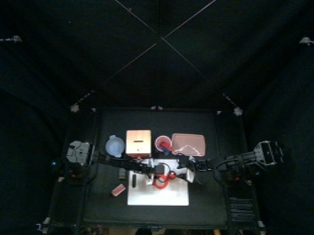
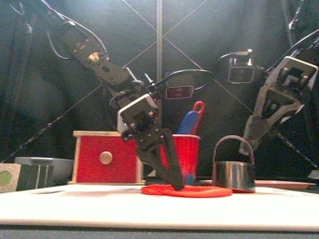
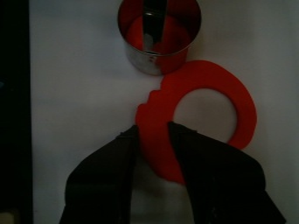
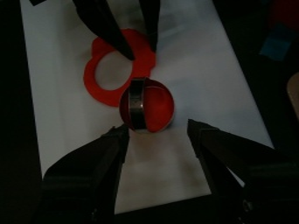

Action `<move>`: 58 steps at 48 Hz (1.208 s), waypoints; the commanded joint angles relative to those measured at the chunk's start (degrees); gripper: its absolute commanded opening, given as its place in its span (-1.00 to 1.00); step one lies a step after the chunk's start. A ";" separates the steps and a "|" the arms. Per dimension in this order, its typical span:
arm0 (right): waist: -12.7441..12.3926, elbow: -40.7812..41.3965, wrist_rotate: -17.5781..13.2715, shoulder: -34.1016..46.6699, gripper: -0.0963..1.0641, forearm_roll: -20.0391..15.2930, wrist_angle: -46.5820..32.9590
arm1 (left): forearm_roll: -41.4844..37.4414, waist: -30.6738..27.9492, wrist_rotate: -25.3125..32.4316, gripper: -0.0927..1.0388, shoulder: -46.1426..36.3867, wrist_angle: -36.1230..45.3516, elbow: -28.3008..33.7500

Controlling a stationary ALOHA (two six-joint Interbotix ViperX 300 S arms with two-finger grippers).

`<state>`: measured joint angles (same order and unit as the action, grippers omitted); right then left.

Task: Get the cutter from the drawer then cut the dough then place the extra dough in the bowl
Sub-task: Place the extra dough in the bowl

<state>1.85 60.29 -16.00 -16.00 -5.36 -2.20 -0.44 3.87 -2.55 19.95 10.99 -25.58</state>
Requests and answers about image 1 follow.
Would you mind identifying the pink plastic tray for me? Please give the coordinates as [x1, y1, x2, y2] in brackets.
[171, 132, 207, 158]

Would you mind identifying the pink plastic cup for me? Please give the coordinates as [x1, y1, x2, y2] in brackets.
[153, 135, 173, 153]

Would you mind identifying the small pink block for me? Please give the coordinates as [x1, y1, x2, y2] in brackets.
[111, 184, 127, 197]

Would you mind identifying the white printed label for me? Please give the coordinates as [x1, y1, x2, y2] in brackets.
[229, 196, 255, 224]

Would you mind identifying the white cutting board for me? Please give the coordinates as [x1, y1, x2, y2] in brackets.
[127, 158, 191, 207]

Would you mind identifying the light blue plastic bowl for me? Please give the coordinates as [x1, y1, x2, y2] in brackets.
[104, 134, 127, 159]

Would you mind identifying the wooden drawer box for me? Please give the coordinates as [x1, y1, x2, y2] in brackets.
[124, 129, 152, 159]

